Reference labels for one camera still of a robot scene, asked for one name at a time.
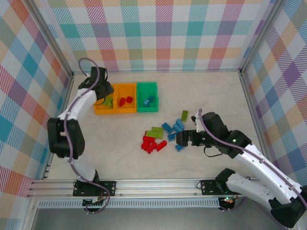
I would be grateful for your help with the lime green lego brick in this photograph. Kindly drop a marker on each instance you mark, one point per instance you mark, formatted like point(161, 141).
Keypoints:
point(184, 115)
point(110, 101)
point(105, 103)
point(153, 134)
point(157, 129)

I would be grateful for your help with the small red lego brick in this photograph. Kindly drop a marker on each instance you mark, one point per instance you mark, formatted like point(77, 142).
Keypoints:
point(129, 99)
point(122, 101)

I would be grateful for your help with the small blue lego brick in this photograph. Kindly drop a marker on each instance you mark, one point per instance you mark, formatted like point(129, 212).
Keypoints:
point(146, 103)

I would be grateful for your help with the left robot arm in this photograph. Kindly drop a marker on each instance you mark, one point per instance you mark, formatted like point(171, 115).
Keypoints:
point(60, 136)

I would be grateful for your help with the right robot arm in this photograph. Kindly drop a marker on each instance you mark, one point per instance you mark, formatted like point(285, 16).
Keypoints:
point(249, 189)

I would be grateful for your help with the orange plastic bin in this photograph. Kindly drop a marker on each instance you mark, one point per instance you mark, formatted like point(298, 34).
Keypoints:
point(124, 109)
point(100, 110)

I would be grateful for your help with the green plastic bin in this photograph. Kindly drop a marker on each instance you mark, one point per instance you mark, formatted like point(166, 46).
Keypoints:
point(146, 109)

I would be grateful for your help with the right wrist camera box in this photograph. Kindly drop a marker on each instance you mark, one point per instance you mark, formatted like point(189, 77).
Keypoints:
point(197, 123)

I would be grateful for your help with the aluminium frame side rail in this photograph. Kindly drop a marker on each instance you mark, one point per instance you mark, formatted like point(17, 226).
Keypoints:
point(248, 95)
point(49, 167)

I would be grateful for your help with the aluminium frame back rail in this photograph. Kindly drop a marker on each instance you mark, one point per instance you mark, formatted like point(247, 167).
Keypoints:
point(156, 71)

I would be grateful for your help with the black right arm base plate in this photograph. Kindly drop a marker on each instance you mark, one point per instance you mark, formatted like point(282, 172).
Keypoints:
point(207, 188)

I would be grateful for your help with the aluminium mounting rail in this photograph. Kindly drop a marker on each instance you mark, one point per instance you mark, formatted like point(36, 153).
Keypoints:
point(156, 189)

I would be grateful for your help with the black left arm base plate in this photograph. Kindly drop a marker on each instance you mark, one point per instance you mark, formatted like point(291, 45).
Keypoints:
point(109, 188)

